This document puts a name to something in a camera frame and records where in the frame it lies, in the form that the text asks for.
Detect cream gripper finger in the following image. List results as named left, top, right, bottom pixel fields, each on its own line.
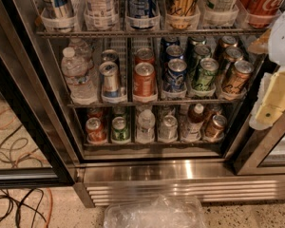
left=248, top=28, right=272, bottom=54
left=249, top=67, right=285, bottom=130

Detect red coke can front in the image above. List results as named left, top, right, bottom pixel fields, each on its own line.
left=85, top=118, right=106, bottom=143

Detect red coke can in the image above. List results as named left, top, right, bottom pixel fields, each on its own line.
left=86, top=107, right=104, bottom=119
left=85, top=118, right=106, bottom=143

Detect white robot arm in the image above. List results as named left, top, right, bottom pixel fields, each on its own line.
left=248, top=11, right=285, bottom=130

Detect large red coke bottle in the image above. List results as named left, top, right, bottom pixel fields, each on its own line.
left=239, top=0, right=283, bottom=29

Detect gold can front middle shelf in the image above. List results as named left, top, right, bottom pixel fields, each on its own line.
left=221, top=60, right=254, bottom=94

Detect right glass fridge door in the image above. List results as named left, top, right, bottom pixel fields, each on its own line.
left=231, top=112, right=285, bottom=176

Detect glass fridge door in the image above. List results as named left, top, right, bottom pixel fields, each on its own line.
left=0, top=0, right=77, bottom=188
left=231, top=112, right=285, bottom=176

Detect green can front middle shelf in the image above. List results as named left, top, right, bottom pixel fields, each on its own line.
left=192, top=58, right=219, bottom=91

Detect copper can bottom shelf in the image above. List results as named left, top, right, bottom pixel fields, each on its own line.
left=204, top=115, right=227, bottom=142

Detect blue pepsi can front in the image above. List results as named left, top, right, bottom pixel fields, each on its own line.
left=163, top=59, right=187, bottom=92

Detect gold tall can top shelf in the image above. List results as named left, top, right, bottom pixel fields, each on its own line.
left=164, top=0, right=198, bottom=29

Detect steel fridge base grille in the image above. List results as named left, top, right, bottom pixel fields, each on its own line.
left=73, top=160, right=285, bottom=208

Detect silver can bottom shelf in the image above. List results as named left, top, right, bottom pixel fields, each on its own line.
left=159, top=115, right=178, bottom=143

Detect orange soda can rear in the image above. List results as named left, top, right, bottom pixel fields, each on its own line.
left=135, top=47, right=155, bottom=65

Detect orange soda can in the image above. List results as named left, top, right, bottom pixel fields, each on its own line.
left=135, top=47, right=155, bottom=65
left=134, top=63, right=156, bottom=97

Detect orange soda can front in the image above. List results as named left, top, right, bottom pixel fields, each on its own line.
left=134, top=63, right=156, bottom=97

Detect blue tall can top shelf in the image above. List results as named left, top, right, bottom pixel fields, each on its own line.
left=127, top=0, right=157, bottom=29

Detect small water bottle bottom shelf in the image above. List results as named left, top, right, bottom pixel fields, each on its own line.
left=136, top=109, right=155, bottom=143

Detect silver blue energy can front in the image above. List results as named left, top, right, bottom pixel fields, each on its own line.
left=100, top=61, right=120, bottom=98

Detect green soda can bottom shelf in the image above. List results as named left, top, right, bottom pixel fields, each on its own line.
left=111, top=117, right=130, bottom=142

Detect rear water bottle middle shelf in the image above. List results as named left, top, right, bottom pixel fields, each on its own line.
left=68, top=38, right=94, bottom=69

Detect red coke can behind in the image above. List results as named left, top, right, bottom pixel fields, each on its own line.
left=86, top=107, right=104, bottom=119

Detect front water bottle middle shelf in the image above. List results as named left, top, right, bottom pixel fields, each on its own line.
left=61, top=47, right=97, bottom=105

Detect left glass fridge door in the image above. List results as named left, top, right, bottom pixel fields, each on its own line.
left=0, top=0, right=77, bottom=188

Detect brown tea bottle white cap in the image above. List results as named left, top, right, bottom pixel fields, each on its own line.
left=180, top=104, right=205, bottom=142

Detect clear plastic bag on floor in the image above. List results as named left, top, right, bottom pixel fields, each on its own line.
left=104, top=195, right=207, bottom=228

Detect black and orange floor cables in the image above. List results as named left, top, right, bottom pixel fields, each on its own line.
left=0, top=98, right=54, bottom=228

